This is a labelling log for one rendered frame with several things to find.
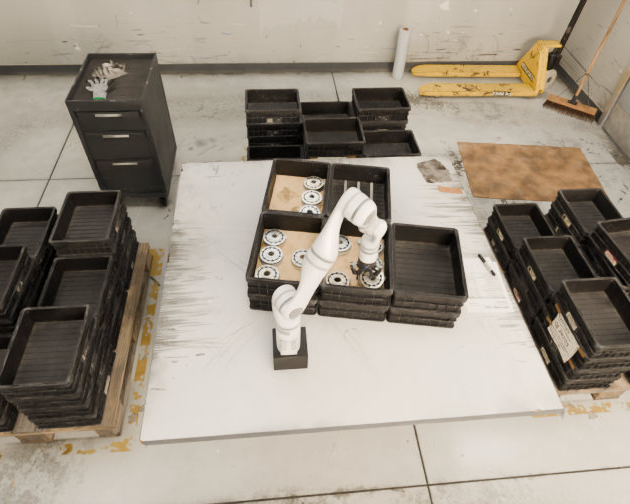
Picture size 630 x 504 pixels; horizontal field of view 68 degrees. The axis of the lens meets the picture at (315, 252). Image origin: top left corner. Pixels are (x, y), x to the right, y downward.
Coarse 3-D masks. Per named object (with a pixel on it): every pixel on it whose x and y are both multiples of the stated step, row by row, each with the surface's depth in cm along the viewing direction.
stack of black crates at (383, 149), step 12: (372, 132) 338; (384, 132) 339; (396, 132) 340; (408, 132) 341; (372, 144) 344; (384, 144) 345; (396, 144) 346; (408, 144) 346; (372, 156) 319; (384, 156) 320; (396, 156) 320; (408, 156) 321
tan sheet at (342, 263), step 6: (354, 240) 218; (354, 246) 215; (354, 252) 213; (342, 258) 210; (348, 258) 210; (354, 258) 210; (336, 264) 208; (342, 264) 208; (348, 264) 208; (330, 270) 205; (336, 270) 205; (342, 270) 206; (348, 270) 206; (324, 276) 203; (348, 276) 203; (354, 276) 204; (324, 282) 201; (354, 282) 201
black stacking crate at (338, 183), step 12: (336, 168) 241; (348, 168) 240; (360, 168) 239; (336, 180) 246; (348, 180) 246; (360, 180) 245; (372, 180) 244; (384, 180) 244; (336, 192) 240; (384, 192) 241; (336, 204) 234; (384, 204) 235; (384, 216) 229
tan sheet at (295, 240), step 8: (264, 232) 219; (288, 232) 220; (296, 232) 220; (304, 232) 220; (288, 240) 216; (296, 240) 216; (304, 240) 217; (312, 240) 217; (280, 248) 213; (288, 248) 213; (296, 248) 213; (304, 248) 213; (288, 256) 210; (280, 264) 206; (288, 264) 207; (280, 272) 203; (288, 272) 204; (296, 272) 204; (296, 280) 201
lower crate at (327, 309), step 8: (320, 304) 197; (328, 304) 196; (336, 304) 195; (344, 304) 195; (352, 304) 195; (320, 312) 203; (328, 312) 202; (336, 312) 202; (344, 312) 201; (352, 312) 199; (360, 312) 200; (368, 312) 200; (376, 312) 199; (384, 312) 200; (368, 320) 202; (376, 320) 202; (384, 320) 203
